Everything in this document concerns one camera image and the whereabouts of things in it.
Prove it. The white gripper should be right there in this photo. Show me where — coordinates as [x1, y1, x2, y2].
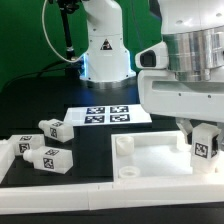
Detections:
[138, 69, 224, 158]

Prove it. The white square tabletop part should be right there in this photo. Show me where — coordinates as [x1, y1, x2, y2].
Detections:
[111, 131, 224, 181]

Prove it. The white tag sheet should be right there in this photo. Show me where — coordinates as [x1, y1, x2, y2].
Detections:
[64, 104, 152, 126]

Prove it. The white left fence bar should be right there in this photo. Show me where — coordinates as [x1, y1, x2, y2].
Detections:
[0, 144, 15, 183]

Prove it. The white fence bar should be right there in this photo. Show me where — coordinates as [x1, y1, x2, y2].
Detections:
[0, 183, 224, 215]
[0, 144, 15, 183]

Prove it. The white front fence bar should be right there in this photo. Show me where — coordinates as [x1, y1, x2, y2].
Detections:
[0, 183, 224, 215]

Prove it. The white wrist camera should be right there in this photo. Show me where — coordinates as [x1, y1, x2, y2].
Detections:
[135, 41, 169, 70]

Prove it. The black cable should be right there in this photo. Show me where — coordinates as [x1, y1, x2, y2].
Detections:
[0, 60, 75, 94]

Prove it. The white cable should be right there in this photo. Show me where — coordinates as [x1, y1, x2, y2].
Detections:
[41, 0, 85, 64]

